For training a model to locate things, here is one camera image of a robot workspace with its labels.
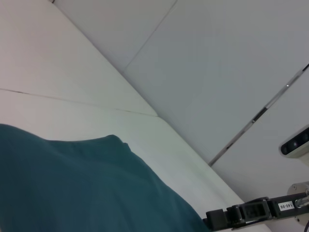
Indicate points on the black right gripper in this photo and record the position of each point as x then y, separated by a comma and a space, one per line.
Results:
282, 206

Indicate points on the teal T-shirt with FREE print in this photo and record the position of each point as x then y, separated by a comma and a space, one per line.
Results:
72, 181

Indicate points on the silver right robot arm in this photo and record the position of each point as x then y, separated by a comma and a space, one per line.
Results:
300, 217

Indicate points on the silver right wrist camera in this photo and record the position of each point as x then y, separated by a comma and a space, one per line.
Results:
295, 146

